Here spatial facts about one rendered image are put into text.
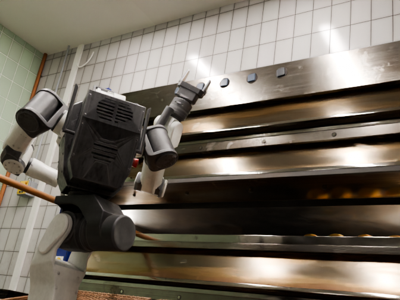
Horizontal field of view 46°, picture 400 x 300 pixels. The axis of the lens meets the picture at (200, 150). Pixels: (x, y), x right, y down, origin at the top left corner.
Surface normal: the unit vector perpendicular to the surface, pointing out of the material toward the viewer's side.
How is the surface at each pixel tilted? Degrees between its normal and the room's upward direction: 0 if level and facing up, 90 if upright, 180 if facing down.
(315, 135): 90
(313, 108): 70
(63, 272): 84
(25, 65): 90
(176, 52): 90
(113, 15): 180
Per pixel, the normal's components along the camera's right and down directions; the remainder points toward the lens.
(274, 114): -0.44, -0.68
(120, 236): 0.85, -0.07
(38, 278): -0.44, 0.02
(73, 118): 0.41, -0.29
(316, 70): -0.52, -0.39
